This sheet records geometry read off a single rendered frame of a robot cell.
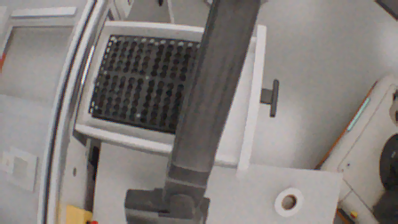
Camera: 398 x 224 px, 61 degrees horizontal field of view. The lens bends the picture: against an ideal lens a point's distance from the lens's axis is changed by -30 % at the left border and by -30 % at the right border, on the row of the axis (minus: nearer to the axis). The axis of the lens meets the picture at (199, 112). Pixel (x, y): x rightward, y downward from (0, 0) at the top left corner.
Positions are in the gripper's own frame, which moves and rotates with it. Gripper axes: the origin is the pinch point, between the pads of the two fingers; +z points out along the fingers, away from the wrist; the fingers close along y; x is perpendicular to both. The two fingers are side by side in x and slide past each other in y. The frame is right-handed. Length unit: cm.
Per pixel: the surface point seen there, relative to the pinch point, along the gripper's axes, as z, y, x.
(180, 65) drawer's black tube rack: -9.0, -28.3, -7.1
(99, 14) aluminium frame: -17.4, -34.3, -25.6
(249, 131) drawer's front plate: -11.7, -17.8, 7.2
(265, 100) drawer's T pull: -10.1, -24.4, 9.2
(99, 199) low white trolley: 5.4, 0.7, -21.8
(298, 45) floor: 80, -85, 26
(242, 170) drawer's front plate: -11.2, -10.9, 7.4
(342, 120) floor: 81, -55, 53
